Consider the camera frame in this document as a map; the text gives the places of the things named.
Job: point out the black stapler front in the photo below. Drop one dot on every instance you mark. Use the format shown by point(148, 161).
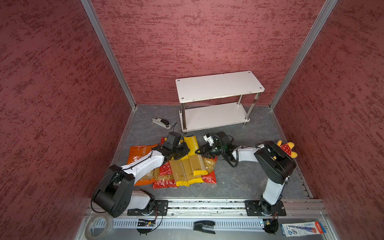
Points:
point(205, 226)

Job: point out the red pasta bag right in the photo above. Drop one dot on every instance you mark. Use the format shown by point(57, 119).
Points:
point(210, 164)

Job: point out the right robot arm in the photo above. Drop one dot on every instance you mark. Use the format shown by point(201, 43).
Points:
point(276, 160)

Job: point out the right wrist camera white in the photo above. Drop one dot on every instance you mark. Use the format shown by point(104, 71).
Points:
point(210, 139)

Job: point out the aluminium front rail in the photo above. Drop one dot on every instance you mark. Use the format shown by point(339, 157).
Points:
point(230, 216)

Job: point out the white blue toothpaste box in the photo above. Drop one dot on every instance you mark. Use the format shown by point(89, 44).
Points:
point(302, 229)

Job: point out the white two-tier shelf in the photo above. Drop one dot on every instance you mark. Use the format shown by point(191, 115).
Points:
point(244, 85)

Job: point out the red pasta bag left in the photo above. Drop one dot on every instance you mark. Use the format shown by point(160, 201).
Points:
point(164, 177)

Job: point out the yellow plush toy red dress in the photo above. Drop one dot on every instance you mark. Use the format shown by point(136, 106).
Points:
point(288, 148)

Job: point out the yellow spaghetti pack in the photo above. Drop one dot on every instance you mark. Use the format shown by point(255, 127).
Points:
point(196, 161)
point(179, 173)
point(191, 179)

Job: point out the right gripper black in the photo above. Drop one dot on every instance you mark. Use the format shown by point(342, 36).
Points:
point(206, 150)

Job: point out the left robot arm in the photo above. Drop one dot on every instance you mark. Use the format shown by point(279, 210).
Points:
point(115, 192)

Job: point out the left corner aluminium post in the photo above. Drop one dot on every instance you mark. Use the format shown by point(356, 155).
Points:
point(92, 15)

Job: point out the clear tape roll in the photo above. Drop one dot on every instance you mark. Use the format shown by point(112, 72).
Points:
point(99, 227)

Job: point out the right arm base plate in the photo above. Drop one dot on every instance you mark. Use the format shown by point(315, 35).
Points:
point(264, 209)

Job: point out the white black stapler on floor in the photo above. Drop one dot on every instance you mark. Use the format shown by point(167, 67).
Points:
point(161, 122)

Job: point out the right corner aluminium post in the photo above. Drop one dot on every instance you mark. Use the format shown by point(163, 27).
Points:
point(317, 26)

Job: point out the orange pasta bag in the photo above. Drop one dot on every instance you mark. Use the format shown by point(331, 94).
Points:
point(137, 152)

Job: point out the corner aluminium post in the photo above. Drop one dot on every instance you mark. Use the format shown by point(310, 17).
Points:
point(317, 26)
point(92, 15)

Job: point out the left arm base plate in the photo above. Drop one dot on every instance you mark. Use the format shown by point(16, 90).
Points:
point(155, 208)

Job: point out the red pasta bag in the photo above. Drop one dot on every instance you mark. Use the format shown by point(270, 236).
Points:
point(164, 177)
point(210, 164)

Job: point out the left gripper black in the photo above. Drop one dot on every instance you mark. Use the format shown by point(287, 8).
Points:
point(186, 150)

